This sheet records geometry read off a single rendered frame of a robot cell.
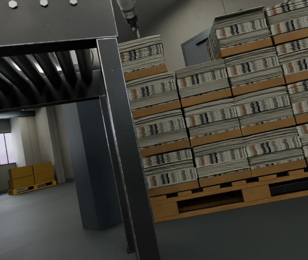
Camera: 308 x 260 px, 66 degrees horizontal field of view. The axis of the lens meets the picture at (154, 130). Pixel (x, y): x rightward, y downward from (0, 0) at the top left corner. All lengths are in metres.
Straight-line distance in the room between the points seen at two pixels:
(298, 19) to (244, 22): 0.29
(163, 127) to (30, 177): 7.13
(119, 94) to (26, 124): 9.83
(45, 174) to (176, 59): 5.63
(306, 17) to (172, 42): 3.29
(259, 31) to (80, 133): 1.21
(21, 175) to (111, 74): 7.67
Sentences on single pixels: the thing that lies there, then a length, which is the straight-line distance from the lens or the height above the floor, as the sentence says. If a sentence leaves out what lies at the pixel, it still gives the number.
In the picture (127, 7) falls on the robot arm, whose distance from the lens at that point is 1.55.
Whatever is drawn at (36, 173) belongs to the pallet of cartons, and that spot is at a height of 0.48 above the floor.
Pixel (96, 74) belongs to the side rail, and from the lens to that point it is 1.11.
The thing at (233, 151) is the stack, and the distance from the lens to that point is 1.38.
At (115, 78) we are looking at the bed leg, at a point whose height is 0.58.
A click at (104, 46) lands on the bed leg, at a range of 0.60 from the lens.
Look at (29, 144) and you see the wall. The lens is 10.23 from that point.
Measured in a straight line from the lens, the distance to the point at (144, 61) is 1.45.
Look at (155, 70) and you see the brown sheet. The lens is 1.42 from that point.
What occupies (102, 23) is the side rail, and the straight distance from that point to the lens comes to 0.63.
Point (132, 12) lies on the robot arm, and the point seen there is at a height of 1.23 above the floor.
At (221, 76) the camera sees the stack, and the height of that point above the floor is 0.73.
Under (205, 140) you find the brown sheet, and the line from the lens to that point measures 1.35.
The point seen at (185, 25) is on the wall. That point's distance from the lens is 4.59.
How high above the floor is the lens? 0.39
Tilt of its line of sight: 5 degrees up
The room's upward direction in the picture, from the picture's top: 12 degrees counter-clockwise
